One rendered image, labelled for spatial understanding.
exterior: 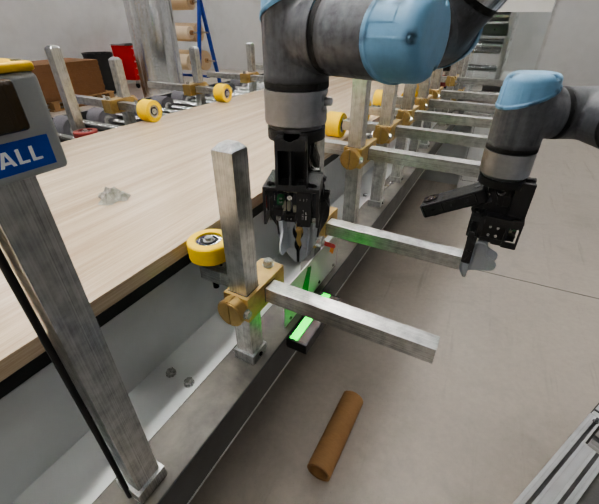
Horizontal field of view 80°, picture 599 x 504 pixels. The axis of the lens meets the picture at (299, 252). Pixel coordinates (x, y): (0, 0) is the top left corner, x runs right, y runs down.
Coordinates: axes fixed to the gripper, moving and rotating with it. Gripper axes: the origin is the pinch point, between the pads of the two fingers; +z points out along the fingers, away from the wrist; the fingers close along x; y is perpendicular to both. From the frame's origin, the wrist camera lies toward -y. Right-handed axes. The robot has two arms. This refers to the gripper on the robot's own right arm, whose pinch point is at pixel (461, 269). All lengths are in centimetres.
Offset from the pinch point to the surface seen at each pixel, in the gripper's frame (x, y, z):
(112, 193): -21, -73, -10
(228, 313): -33.4, -31.7, -1.9
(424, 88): 94, -31, -19
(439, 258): -1.5, -4.3, -2.2
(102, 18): 505, -764, -51
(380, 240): -1.5, -16.4, -3.0
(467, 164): 23.5, -4.8, -13.4
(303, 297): -25.4, -22.0, -3.1
